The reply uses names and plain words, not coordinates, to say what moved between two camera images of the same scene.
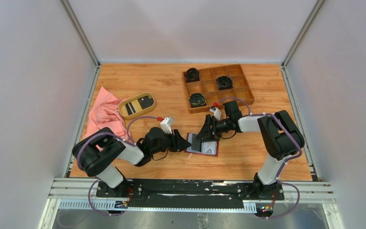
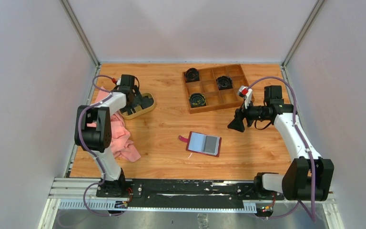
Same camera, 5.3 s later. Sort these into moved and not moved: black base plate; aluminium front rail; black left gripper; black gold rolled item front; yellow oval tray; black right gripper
Moved: black right gripper; black left gripper
Not moved: yellow oval tray; black gold rolled item front; aluminium front rail; black base plate
